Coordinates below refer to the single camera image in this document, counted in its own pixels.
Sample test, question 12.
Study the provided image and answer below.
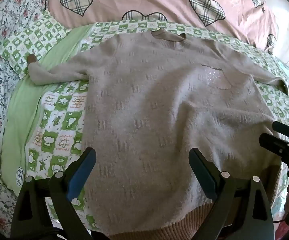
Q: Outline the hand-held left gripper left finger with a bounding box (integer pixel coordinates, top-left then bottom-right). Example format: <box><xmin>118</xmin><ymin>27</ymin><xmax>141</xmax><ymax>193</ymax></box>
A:
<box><xmin>11</xmin><ymin>147</ymin><xmax>96</xmax><ymax>240</ymax></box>

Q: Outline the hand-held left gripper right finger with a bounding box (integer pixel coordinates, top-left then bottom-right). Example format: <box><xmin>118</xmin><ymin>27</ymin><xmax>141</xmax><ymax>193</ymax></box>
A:
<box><xmin>188</xmin><ymin>148</ymin><xmax>276</xmax><ymax>240</ymax></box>

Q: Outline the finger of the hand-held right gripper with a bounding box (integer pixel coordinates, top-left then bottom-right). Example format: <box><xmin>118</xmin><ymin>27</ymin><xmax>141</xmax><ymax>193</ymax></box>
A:
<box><xmin>259</xmin><ymin>132</ymin><xmax>289</xmax><ymax>162</ymax></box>
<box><xmin>272</xmin><ymin>121</ymin><xmax>289</xmax><ymax>144</ymax></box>

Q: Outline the beige knitted sweater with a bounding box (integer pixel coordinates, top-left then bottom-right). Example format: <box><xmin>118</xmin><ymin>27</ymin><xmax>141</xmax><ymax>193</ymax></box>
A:
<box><xmin>27</xmin><ymin>29</ymin><xmax>289</xmax><ymax>240</ymax></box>

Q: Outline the green checkered blanket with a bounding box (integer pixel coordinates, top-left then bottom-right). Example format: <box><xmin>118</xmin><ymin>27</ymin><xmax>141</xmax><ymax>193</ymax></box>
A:
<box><xmin>0</xmin><ymin>20</ymin><xmax>289</xmax><ymax>233</ymax></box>

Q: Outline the green checkered pillow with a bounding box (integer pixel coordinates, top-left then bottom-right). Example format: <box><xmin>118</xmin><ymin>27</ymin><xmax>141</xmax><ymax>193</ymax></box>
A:
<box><xmin>0</xmin><ymin>11</ymin><xmax>71</xmax><ymax>81</ymax></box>

